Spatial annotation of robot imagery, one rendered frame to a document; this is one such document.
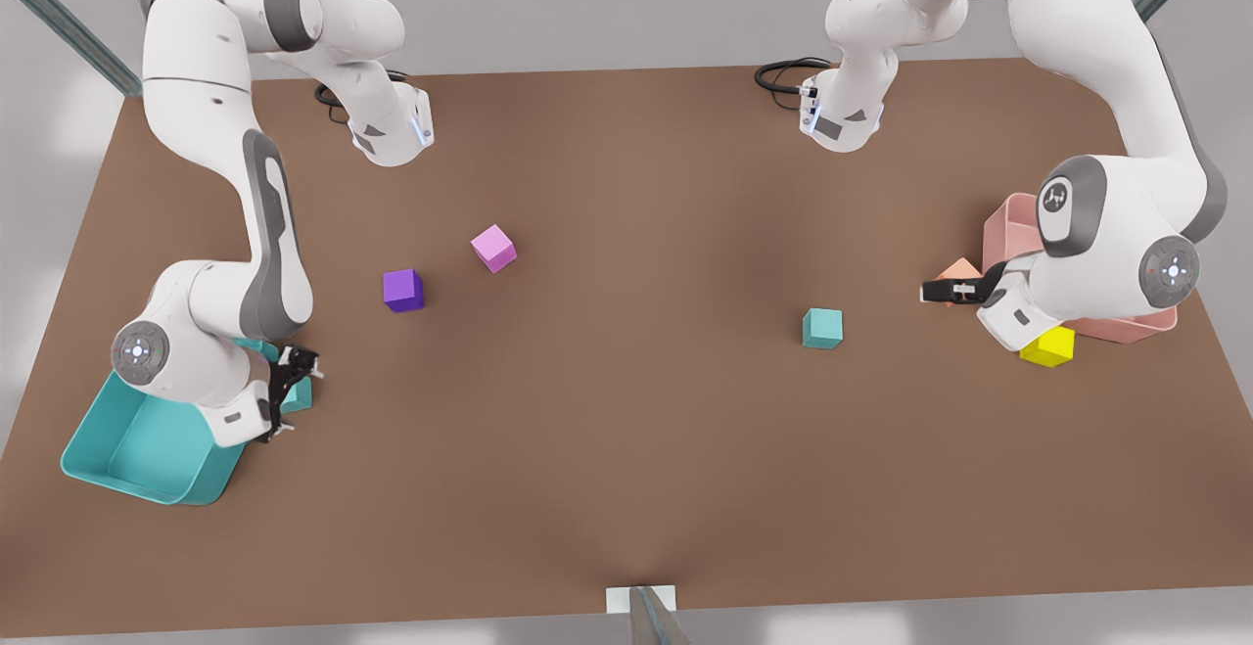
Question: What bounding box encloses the pink plastic bin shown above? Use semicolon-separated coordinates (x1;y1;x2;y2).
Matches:
983;193;1179;345

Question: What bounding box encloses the yellow cube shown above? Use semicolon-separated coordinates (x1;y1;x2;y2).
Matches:
1020;327;1076;369

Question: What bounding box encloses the purple cube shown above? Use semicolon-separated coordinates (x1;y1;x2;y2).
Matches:
383;269;426;314

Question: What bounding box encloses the teal plastic bin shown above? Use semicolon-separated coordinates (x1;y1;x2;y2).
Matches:
61;337;287;507

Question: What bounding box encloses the light pink cube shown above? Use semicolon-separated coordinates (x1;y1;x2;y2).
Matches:
471;224;518;275

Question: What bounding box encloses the black cable loop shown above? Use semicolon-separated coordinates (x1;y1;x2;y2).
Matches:
755;58;834;115
314;69;412;124

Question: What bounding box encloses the white post foot plate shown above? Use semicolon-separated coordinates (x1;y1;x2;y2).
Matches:
606;586;678;615

